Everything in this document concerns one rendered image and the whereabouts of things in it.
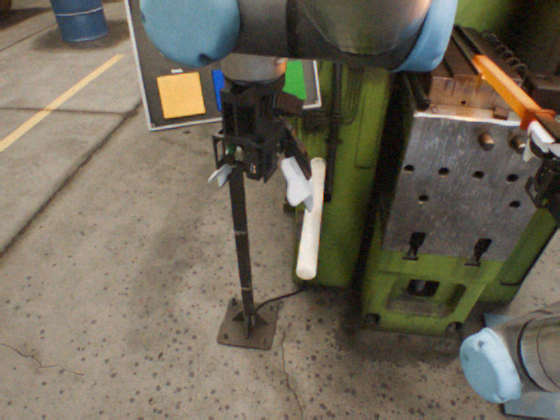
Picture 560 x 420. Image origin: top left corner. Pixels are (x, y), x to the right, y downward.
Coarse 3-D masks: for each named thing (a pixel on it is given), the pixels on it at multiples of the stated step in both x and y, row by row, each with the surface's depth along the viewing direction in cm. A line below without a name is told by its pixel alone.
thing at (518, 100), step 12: (480, 60) 83; (492, 72) 76; (492, 84) 76; (504, 84) 71; (516, 84) 71; (504, 96) 70; (516, 96) 66; (528, 96) 66; (516, 108) 65; (528, 108) 60; (540, 108) 61; (528, 120) 60; (540, 120) 57; (552, 120) 57; (552, 132) 53
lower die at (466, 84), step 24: (456, 24) 110; (456, 48) 96; (480, 48) 96; (432, 72) 85; (456, 72) 83; (480, 72) 81; (504, 72) 83; (432, 96) 86; (456, 96) 85; (480, 96) 84
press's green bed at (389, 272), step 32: (384, 256) 115; (416, 256) 113; (448, 256) 111; (384, 288) 125; (416, 288) 134; (448, 288) 128; (480, 288) 119; (384, 320) 137; (416, 320) 135; (448, 320) 132
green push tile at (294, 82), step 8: (288, 64) 72; (296, 64) 72; (288, 72) 72; (296, 72) 72; (288, 80) 72; (296, 80) 72; (288, 88) 72; (296, 88) 73; (304, 88) 73; (304, 96) 73
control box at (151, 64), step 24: (144, 48) 65; (144, 72) 66; (168, 72) 67; (192, 72) 68; (312, 72) 74; (144, 96) 67; (312, 96) 75; (168, 120) 69; (192, 120) 70; (216, 120) 71
